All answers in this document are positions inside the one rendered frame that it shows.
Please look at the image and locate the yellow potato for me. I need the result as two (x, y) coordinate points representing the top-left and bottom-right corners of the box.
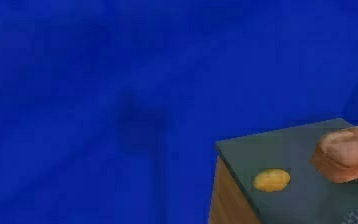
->
(252, 168), (291, 193)

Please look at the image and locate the grey-topped wooden counter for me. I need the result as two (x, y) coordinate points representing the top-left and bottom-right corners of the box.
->
(208, 117), (358, 224)

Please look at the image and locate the brown bread loaf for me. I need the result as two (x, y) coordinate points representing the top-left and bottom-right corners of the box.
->
(310, 124), (358, 184)

